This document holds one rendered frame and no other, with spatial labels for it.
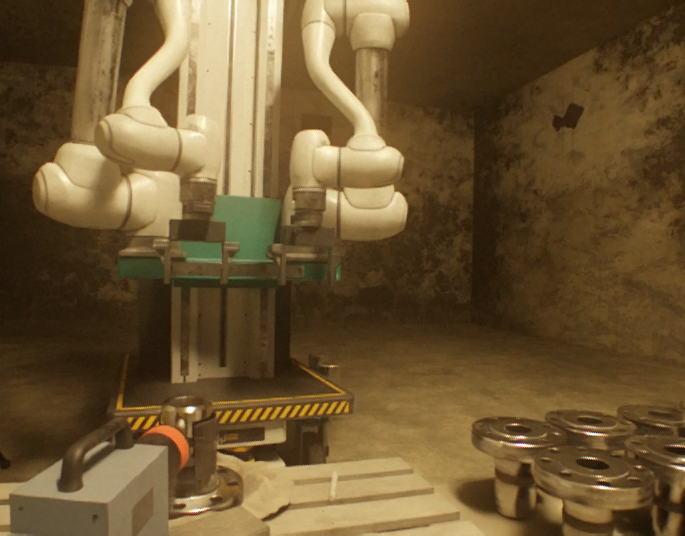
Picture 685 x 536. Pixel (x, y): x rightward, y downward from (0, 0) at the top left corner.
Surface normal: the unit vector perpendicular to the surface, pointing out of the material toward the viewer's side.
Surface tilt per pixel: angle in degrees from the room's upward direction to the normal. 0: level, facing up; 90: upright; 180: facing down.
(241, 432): 90
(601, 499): 90
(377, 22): 105
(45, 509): 90
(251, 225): 90
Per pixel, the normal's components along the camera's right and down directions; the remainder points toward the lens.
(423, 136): 0.27, 0.02
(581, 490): -0.60, 0.00
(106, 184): 0.76, 0.11
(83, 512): -0.04, 0.01
